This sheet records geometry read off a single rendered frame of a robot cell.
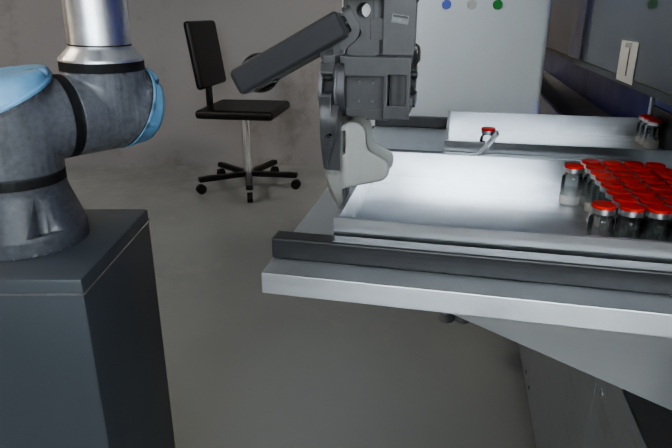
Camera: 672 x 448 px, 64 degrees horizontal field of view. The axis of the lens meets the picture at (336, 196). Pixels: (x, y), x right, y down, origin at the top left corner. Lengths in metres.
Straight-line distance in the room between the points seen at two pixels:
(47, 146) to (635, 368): 0.72
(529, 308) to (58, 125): 0.61
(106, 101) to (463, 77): 0.88
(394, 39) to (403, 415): 1.33
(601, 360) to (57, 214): 0.66
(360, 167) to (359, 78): 0.08
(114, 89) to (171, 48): 3.32
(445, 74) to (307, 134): 2.75
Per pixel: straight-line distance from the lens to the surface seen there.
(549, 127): 1.07
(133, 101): 0.84
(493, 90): 1.43
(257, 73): 0.51
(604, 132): 1.09
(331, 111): 0.48
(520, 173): 0.73
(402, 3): 0.49
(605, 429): 0.95
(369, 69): 0.47
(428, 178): 0.73
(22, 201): 0.79
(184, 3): 4.11
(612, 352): 0.58
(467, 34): 1.40
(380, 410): 1.69
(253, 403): 1.73
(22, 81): 0.77
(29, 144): 0.78
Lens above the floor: 1.09
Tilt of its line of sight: 19 degrees down
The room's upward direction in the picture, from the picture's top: straight up
